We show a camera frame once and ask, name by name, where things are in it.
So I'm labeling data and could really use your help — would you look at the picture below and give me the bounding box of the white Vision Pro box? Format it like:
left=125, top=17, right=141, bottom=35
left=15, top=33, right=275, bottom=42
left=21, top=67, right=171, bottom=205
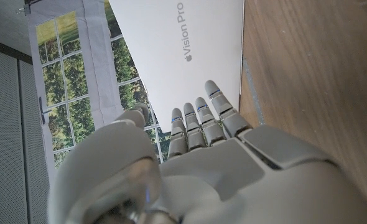
left=108, top=0, right=245, bottom=133

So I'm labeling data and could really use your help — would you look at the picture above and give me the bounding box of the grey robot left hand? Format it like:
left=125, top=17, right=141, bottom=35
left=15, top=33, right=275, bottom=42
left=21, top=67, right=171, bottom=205
left=46, top=80, right=367, bottom=224

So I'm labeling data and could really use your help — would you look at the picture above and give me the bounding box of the printed window backdrop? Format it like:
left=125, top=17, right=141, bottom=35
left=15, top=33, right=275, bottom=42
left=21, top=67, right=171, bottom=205
left=24, top=0, right=172, bottom=170

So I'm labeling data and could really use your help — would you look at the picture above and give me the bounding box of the perforated partition panel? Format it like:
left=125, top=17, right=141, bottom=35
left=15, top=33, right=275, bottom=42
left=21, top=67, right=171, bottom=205
left=0, top=46, right=51, bottom=224

